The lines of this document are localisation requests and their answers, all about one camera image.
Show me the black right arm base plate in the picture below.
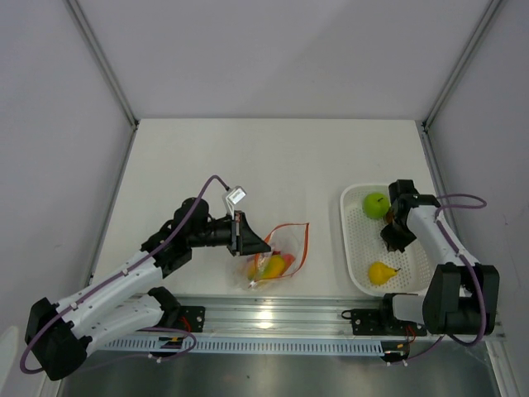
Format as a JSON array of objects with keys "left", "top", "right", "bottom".
[{"left": 341, "top": 309, "right": 427, "bottom": 337}]

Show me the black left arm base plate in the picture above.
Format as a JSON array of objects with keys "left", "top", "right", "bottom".
[{"left": 164, "top": 306, "right": 206, "bottom": 332}]

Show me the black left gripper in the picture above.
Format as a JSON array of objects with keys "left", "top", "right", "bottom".
[{"left": 188, "top": 210, "right": 270, "bottom": 256}]

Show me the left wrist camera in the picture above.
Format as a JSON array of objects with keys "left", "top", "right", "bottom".
[{"left": 223, "top": 185, "right": 247, "bottom": 217}]

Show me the yellow lemon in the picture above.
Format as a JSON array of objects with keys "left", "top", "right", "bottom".
[{"left": 368, "top": 261, "right": 401, "bottom": 285}]

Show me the right aluminium frame post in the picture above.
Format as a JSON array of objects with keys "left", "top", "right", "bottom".
[{"left": 421, "top": 0, "right": 508, "bottom": 133}]

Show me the small yellow orange fruit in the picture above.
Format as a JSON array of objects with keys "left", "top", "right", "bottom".
[{"left": 260, "top": 255, "right": 285, "bottom": 280}]

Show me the clear orange zip top bag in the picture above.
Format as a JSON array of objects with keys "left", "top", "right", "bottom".
[{"left": 233, "top": 222, "right": 310, "bottom": 291}]

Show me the white slotted cable duct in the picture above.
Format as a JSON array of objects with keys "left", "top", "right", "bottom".
[{"left": 102, "top": 336, "right": 384, "bottom": 356}]

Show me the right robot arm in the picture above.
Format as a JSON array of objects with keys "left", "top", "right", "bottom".
[{"left": 377, "top": 179, "right": 500, "bottom": 346}]

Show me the aluminium front rail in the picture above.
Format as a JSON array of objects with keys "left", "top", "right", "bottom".
[{"left": 111, "top": 295, "right": 508, "bottom": 342}]

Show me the green apple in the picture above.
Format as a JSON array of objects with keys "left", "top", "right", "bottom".
[{"left": 362, "top": 193, "right": 390, "bottom": 219}]

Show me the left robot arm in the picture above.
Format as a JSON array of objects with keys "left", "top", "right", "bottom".
[{"left": 19, "top": 198, "right": 271, "bottom": 380}]

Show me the aluminium frame post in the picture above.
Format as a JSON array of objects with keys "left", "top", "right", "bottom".
[
  {"left": 421, "top": 0, "right": 508, "bottom": 133},
  {"left": 63, "top": 0, "right": 139, "bottom": 128}
]

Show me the red peach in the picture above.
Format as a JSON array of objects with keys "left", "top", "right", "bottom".
[{"left": 281, "top": 253, "right": 296, "bottom": 268}]

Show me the left aluminium frame post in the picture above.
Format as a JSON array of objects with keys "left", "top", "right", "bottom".
[{"left": 63, "top": 0, "right": 139, "bottom": 128}]

